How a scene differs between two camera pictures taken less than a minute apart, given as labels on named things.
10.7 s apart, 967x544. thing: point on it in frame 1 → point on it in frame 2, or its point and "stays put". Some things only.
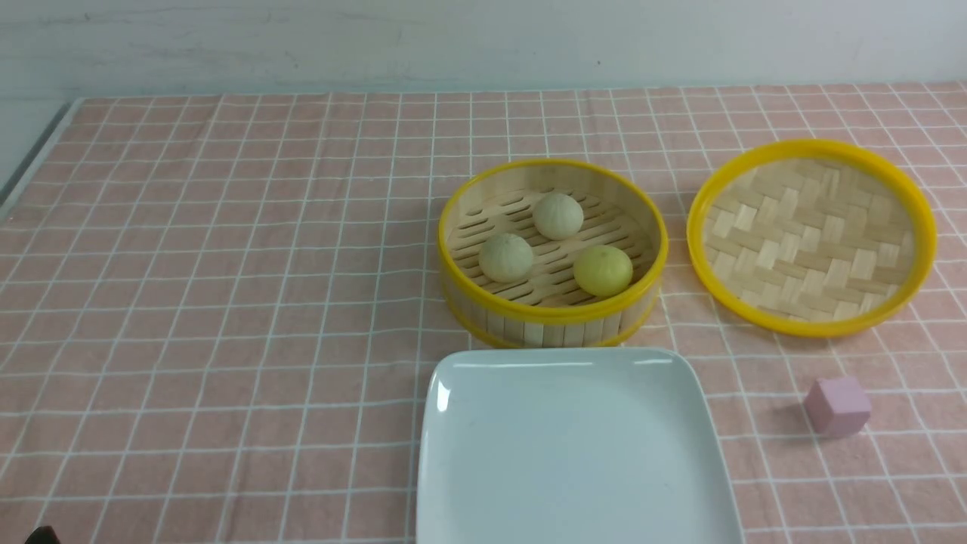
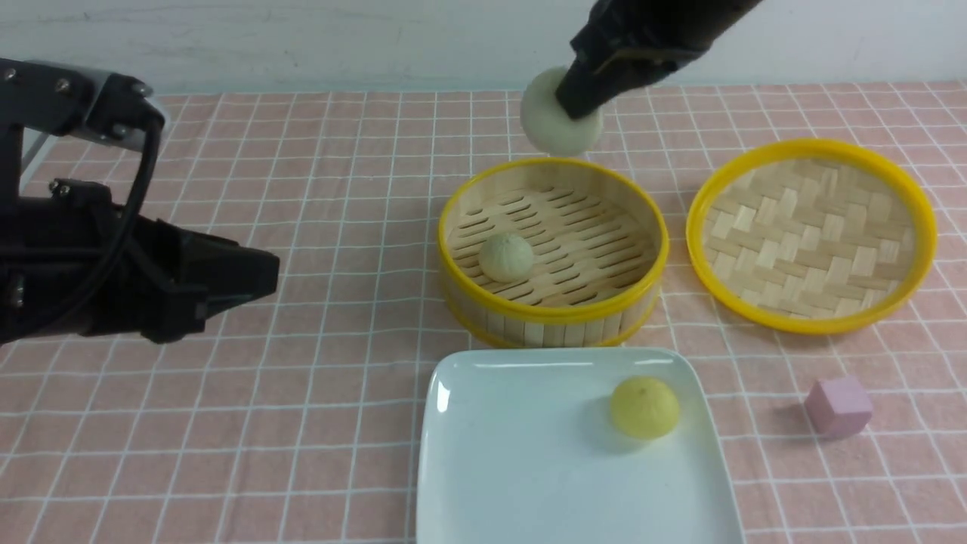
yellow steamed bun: x=603 y=270 → x=644 y=408
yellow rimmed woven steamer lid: x=810 y=238 stays put
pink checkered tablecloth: x=217 y=310 stays put
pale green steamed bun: x=505 y=258 stays put
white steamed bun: x=557 y=216 → x=548 y=127
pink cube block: x=838 y=406 stays put
